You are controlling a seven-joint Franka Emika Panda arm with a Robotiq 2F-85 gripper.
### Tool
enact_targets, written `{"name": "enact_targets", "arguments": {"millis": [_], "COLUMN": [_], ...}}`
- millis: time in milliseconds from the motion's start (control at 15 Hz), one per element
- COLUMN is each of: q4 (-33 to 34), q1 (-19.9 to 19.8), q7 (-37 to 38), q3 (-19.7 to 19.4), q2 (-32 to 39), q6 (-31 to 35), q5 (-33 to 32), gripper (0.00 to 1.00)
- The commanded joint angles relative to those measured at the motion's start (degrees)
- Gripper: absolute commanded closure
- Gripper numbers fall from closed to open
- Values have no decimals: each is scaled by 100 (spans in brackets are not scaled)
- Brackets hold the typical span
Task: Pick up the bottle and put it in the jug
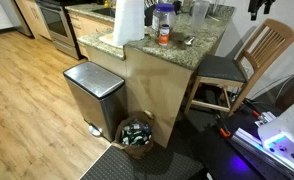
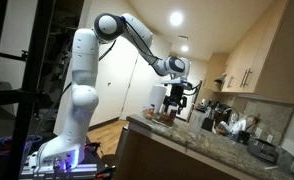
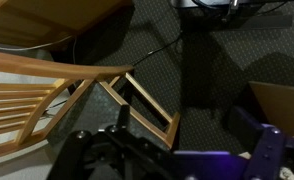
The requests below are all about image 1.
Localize orange label supplement bottle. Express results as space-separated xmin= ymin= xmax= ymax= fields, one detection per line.
xmin=158 ymin=23 xmax=171 ymax=47

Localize clear plastic jug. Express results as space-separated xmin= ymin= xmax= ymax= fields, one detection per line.
xmin=189 ymin=0 xmax=211 ymax=32

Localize granite top kitchen island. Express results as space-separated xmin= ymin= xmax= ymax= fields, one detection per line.
xmin=76 ymin=3 xmax=237 ymax=149

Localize green crushed cans heap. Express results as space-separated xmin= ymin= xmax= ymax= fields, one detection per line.
xmin=120 ymin=121 xmax=153 ymax=147

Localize stainless steel trash can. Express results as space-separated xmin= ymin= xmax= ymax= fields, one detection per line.
xmin=62 ymin=61 xmax=128 ymax=143

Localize brown paper bag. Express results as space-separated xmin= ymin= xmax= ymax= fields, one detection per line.
xmin=112 ymin=111 xmax=157 ymax=160

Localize metal spoon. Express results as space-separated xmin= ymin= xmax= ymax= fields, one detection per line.
xmin=183 ymin=35 xmax=197 ymax=47

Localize white paper towel roll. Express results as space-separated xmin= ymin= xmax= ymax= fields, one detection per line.
xmin=98 ymin=0 xmax=147 ymax=47

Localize large jar purple lid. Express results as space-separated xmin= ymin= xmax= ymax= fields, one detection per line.
xmin=151 ymin=3 xmax=178 ymax=37

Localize black countertop appliance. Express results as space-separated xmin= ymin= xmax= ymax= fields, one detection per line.
xmin=143 ymin=3 xmax=157 ymax=27

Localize wooden chair dark cushion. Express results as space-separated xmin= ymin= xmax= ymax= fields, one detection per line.
xmin=183 ymin=18 xmax=294 ymax=118

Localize dark ribbed floor mat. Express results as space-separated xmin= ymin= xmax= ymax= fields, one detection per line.
xmin=79 ymin=144 xmax=205 ymax=180

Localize kitchen sink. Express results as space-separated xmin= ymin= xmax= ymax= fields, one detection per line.
xmin=91 ymin=7 xmax=117 ymax=19

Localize white plastic spoon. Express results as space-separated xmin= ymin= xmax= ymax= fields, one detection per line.
xmin=206 ymin=14 xmax=220 ymax=22

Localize stainless steel oven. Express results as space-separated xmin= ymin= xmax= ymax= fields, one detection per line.
xmin=35 ymin=0 xmax=85 ymax=61

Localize robot mounting platform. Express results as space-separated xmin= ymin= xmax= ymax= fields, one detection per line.
xmin=216 ymin=105 xmax=294 ymax=180

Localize light wood base cabinet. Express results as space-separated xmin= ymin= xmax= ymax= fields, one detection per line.
xmin=14 ymin=0 xmax=52 ymax=41

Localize dark hanging clothes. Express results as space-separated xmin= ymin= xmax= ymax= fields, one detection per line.
xmin=247 ymin=0 xmax=277 ymax=22

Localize grey refrigerator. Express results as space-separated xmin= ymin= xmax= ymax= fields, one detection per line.
xmin=0 ymin=0 xmax=34 ymax=38

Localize orange handled clamp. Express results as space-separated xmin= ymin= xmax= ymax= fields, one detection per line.
xmin=219 ymin=127 xmax=232 ymax=139

